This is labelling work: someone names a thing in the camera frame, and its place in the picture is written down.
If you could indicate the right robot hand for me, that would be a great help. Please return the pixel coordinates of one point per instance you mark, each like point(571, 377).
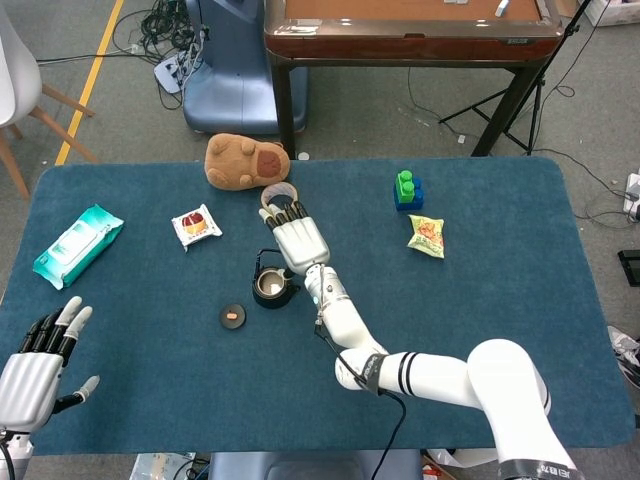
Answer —
point(300, 245)

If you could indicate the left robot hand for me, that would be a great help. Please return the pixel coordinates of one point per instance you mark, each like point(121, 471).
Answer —
point(25, 385)

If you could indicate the black cast iron teapot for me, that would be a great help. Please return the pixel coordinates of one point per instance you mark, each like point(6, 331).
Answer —
point(267, 300)

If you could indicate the black teapot lid orange knob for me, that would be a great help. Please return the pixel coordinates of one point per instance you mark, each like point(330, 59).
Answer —
point(239, 320)

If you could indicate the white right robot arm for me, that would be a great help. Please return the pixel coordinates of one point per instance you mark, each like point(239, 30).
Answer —
point(350, 325)

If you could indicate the yellow tape roll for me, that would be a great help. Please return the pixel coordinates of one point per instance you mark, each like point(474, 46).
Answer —
point(280, 187)

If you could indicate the white snack packet red print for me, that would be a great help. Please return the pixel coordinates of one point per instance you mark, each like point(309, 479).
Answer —
point(196, 227)

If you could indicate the brown capybara plush toy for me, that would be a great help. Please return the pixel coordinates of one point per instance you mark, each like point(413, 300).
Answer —
point(230, 160)

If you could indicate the green building block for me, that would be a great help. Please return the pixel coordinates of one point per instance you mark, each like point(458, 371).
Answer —
point(405, 190)

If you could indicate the blue building block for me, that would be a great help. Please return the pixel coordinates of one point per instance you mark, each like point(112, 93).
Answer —
point(418, 201)

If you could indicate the yellow crumpled snack packet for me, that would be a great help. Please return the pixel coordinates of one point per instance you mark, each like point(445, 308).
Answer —
point(427, 237)

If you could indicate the teal wet wipes pack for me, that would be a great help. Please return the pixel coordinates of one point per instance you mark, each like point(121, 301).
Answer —
point(75, 245)

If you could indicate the printed cardboard box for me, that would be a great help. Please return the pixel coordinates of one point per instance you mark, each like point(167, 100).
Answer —
point(160, 465)

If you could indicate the blue grey machine base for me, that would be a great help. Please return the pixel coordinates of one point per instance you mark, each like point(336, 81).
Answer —
point(235, 85)

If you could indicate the blue table mat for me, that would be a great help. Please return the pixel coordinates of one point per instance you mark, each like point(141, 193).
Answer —
point(200, 390)

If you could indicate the white floor power strip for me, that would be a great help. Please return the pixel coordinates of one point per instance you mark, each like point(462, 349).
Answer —
point(167, 75)

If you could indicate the brown mahjong table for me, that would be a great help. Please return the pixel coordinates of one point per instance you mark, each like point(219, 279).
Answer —
point(400, 47)

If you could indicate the white plastic bag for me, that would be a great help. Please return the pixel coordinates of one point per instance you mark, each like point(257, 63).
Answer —
point(450, 457)

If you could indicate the black tripod stand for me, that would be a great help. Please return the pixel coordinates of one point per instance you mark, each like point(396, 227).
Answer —
point(539, 84)

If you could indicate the white chair wooden legs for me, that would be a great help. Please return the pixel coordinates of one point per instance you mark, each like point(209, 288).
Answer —
point(15, 75)

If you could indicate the black flat floor device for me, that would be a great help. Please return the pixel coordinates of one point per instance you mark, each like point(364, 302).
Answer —
point(631, 267)

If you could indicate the white power strip with plugs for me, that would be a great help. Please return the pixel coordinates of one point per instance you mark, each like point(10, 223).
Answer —
point(634, 192)

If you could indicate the white grey crumpled bag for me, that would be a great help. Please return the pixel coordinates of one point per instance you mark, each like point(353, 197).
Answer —
point(625, 347)

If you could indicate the brown cardboard box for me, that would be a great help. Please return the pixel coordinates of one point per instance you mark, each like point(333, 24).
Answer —
point(566, 6)

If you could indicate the white cardboard box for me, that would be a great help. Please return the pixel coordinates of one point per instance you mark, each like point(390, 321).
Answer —
point(615, 10)

